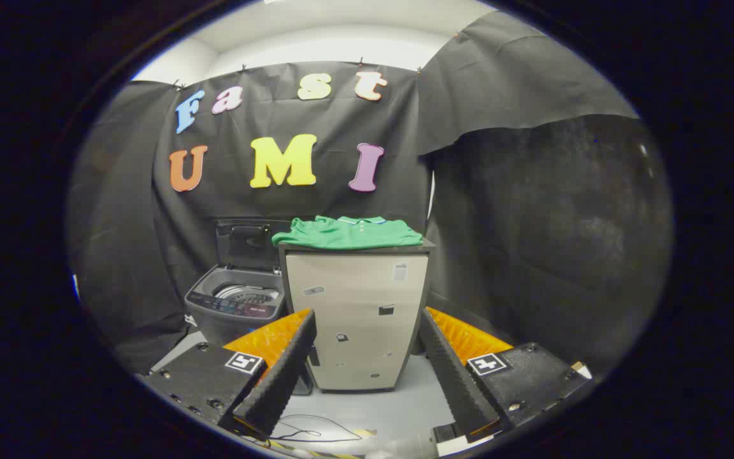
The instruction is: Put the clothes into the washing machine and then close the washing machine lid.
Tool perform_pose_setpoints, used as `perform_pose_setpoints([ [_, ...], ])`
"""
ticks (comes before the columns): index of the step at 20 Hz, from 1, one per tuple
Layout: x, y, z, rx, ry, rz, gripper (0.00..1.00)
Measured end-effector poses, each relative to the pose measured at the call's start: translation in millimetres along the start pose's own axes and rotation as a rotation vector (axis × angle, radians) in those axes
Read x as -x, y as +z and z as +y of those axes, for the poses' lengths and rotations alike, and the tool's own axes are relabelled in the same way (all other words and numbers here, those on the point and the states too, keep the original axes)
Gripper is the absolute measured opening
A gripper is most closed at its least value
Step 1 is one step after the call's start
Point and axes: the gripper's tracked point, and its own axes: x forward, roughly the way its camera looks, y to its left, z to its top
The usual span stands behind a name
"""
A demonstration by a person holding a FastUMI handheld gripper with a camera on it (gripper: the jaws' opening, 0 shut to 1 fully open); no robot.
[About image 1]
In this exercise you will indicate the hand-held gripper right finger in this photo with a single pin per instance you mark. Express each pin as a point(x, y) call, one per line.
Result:
point(453, 376)

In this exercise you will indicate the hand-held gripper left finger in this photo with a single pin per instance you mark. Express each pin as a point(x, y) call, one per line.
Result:
point(284, 376)

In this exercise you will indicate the grey washing machine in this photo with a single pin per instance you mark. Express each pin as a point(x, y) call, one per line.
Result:
point(214, 312)

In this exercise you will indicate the green polo shirt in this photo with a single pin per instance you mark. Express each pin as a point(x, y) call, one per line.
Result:
point(348, 233)

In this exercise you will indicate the beige cabinet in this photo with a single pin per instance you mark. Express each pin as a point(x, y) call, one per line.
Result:
point(360, 306)

